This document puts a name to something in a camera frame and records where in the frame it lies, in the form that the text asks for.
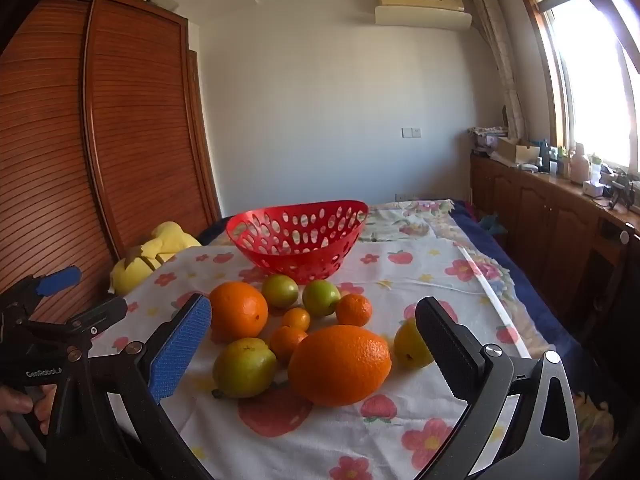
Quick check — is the wooden low cabinet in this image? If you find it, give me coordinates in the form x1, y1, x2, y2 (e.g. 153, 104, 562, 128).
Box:
470, 152, 640, 341

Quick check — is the pile of folded cloths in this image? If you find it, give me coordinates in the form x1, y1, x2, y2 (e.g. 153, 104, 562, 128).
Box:
469, 126, 508, 155

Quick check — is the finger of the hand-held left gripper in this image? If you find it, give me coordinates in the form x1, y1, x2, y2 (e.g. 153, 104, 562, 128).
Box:
27, 296, 128, 351
0, 266, 82, 311

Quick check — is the small tangerine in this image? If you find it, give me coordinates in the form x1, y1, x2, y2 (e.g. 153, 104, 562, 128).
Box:
269, 326, 308, 365
281, 307, 311, 332

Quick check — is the wall air conditioner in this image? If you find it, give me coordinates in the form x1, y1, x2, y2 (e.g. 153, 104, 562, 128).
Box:
374, 0, 473, 27

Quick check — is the patterned curtain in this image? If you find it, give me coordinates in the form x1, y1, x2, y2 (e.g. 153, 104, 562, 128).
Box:
470, 0, 526, 138

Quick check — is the yellow plush toy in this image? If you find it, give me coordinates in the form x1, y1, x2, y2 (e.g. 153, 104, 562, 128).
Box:
109, 221, 202, 297

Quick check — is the wooden slatted wardrobe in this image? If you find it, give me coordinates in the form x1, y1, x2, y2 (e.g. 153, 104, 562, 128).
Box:
0, 0, 223, 326

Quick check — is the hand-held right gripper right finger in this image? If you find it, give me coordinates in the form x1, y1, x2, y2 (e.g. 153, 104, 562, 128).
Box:
415, 296, 581, 480

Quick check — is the yellow-green fruit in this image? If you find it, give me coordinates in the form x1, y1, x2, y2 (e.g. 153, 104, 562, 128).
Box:
393, 317, 435, 370

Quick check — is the round large orange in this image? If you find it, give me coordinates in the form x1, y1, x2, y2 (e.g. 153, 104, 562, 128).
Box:
208, 281, 269, 344

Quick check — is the black small tool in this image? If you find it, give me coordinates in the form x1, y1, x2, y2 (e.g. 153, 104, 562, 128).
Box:
602, 170, 636, 211

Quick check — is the wooden framed window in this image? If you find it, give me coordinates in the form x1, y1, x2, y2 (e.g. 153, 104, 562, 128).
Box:
515, 0, 640, 176

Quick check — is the red perforated plastic basket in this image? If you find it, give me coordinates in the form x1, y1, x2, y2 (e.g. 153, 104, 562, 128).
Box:
226, 200, 369, 285

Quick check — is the medium tangerine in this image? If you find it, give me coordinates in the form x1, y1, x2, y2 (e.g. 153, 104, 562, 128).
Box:
335, 293, 373, 327

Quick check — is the floral bedsheet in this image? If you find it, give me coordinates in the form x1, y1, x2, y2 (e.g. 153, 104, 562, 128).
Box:
362, 200, 516, 286

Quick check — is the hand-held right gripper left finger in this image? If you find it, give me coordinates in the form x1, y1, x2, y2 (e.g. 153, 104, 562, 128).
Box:
60, 294, 216, 480

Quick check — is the white plastic bottle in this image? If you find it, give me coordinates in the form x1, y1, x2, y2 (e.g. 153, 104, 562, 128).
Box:
570, 142, 591, 185

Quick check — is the person's left hand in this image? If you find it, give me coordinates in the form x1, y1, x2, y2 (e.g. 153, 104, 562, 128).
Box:
0, 384, 57, 452

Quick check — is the green round fruit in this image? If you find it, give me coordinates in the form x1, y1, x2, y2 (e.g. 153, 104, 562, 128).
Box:
302, 280, 342, 318
261, 274, 300, 309

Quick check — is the oval large orange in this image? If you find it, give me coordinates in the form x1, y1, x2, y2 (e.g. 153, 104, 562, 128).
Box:
287, 325, 392, 407

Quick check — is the cardboard box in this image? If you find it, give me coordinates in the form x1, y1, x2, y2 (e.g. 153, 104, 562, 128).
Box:
496, 137, 541, 166

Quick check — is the white fruit print cloth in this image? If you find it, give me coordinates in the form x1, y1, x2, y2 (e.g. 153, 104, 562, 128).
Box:
92, 240, 548, 480

